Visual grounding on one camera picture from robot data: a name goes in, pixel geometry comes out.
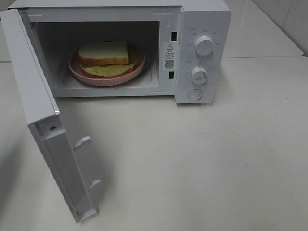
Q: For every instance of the pink round plate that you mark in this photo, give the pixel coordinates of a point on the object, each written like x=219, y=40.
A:
x=134, y=69

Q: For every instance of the white microwave door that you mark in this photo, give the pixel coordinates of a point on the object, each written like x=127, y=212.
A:
x=31, y=69

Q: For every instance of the round door release button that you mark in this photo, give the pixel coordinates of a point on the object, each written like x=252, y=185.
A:
x=195, y=94

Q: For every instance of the sandwich with lettuce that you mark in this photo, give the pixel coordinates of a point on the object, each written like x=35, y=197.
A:
x=106, y=59

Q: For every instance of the lower white timer knob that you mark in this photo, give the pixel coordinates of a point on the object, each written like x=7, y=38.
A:
x=199, y=75

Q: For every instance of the white warning label sticker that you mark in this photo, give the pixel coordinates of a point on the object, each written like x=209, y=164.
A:
x=169, y=55

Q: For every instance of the white microwave oven body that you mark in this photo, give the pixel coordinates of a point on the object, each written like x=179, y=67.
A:
x=65, y=25

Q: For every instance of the upper white power knob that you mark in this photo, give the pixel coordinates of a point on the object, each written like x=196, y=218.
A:
x=204, y=45

